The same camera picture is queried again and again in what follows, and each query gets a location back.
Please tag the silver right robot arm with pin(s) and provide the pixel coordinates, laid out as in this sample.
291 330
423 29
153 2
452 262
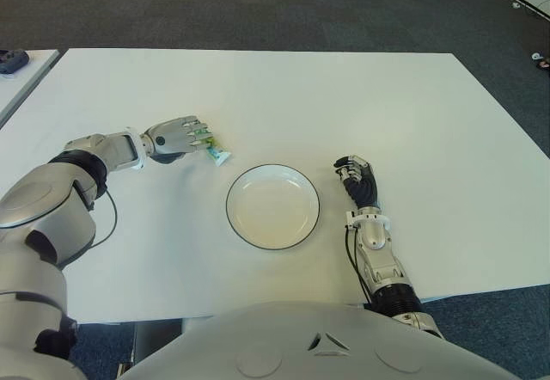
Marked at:
380 255

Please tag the grey robot torso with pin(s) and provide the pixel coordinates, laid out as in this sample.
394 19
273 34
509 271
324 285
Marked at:
326 345

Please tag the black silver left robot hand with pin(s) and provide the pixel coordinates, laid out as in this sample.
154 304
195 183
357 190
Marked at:
169 139

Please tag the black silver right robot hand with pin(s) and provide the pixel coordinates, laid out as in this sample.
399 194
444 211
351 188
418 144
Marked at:
363 186

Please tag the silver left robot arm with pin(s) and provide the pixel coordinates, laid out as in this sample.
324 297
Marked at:
47 195

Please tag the sandalled foot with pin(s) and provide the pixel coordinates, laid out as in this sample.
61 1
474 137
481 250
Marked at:
545 64

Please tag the white plate with black rim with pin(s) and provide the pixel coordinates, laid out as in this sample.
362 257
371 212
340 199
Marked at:
273 212

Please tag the dark handheld controller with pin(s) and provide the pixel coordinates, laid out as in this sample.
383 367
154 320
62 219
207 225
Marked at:
13 61

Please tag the green white toothpaste tube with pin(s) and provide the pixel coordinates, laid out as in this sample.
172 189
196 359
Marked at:
218 155

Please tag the white side table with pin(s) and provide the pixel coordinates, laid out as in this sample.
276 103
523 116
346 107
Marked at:
21 87

